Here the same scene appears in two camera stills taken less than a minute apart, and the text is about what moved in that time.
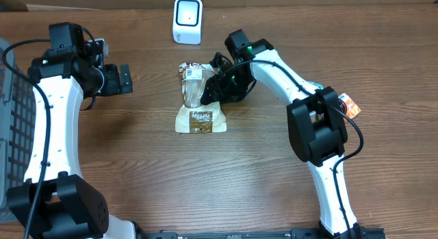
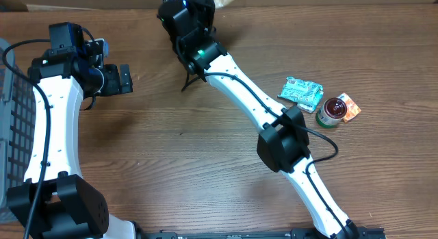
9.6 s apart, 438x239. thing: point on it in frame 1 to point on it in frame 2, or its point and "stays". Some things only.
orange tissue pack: (352, 109) stays
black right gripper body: (235, 85) to (203, 14)
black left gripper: (114, 85) stays
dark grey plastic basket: (17, 94) stays
